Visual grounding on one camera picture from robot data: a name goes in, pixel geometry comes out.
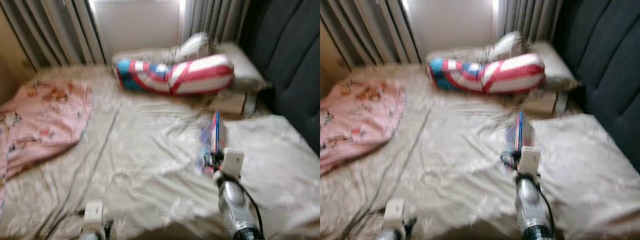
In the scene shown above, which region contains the colourful anime book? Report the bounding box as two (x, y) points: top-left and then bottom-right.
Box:
(506, 110), (536, 156)
(200, 111), (224, 176)

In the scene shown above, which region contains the beige floral bedsheet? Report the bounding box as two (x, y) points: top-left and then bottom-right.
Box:
(320, 62), (640, 240)
(0, 62), (321, 240)

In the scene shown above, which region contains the pink cartoon print blanket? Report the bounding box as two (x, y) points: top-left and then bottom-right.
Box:
(320, 77), (407, 177)
(0, 79), (95, 216)

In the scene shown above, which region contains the brown cardboard box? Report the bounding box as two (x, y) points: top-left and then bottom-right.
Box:
(210, 90), (258, 118)
(0, 10), (36, 101)
(522, 90), (571, 117)
(320, 25), (346, 96)

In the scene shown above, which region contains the red white blue shield pillow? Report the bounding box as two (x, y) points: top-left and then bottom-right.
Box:
(426, 52), (547, 96)
(112, 54), (236, 97)

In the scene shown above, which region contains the beige pillow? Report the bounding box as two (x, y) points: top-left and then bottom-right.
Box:
(215, 42), (268, 93)
(527, 41), (583, 92)

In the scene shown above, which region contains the grey pleated curtain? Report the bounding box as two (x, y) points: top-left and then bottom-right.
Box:
(320, 0), (421, 68)
(0, 0), (108, 71)
(180, 0), (251, 46)
(495, 0), (563, 43)

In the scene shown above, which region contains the white frosted window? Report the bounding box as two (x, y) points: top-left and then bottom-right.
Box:
(402, 0), (498, 61)
(90, 0), (183, 63)

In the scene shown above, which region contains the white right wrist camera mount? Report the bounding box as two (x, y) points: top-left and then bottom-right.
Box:
(221, 148), (246, 176)
(517, 146), (542, 175)

